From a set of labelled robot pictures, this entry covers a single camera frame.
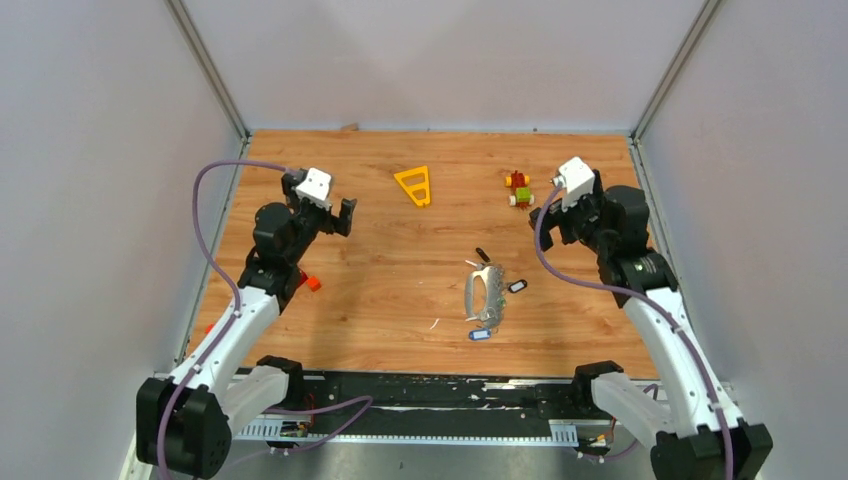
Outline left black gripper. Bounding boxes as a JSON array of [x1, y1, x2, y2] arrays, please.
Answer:
[[281, 177, 355, 265]]

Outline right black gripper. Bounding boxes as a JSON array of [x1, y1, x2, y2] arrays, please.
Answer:
[[528, 182, 612, 255]]

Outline black key tag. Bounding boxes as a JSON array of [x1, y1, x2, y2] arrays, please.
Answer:
[[475, 247, 491, 263], [507, 279, 528, 293]]

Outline grey metal carabiner plate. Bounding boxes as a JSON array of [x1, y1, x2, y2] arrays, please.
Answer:
[[463, 263, 506, 325]]

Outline metal keyring with keys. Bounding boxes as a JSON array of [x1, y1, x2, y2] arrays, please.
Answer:
[[466, 259, 510, 330]]

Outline blue key tag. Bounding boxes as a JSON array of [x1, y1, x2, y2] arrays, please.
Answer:
[[468, 328, 492, 341]]

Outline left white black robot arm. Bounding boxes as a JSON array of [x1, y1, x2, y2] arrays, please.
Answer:
[[135, 168, 356, 479]]

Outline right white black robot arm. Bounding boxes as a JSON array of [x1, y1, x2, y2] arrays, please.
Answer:
[[529, 159, 774, 479]]

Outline red white toy block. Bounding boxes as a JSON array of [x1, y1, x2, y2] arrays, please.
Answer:
[[297, 270, 309, 287]]

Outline red green toy block figure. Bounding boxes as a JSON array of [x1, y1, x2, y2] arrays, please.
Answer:
[[504, 170, 535, 209]]

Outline yellow triangular plastic piece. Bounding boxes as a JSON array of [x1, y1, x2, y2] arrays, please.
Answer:
[[393, 166, 432, 208]]

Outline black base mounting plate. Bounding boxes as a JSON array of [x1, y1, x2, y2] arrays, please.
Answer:
[[269, 361, 623, 435]]

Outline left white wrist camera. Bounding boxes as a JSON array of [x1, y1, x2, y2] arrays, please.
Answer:
[[294, 167, 334, 211]]

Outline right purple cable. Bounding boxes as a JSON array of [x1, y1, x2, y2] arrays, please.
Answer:
[[533, 186, 737, 480]]

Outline purple cable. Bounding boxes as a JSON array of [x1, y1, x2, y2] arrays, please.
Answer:
[[155, 159, 376, 480], [533, 186, 737, 480]]

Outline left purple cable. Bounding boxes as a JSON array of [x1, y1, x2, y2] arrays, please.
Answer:
[[155, 159, 376, 480]]

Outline white slotted cable duct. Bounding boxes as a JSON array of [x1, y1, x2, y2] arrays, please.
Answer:
[[234, 417, 579, 447]]

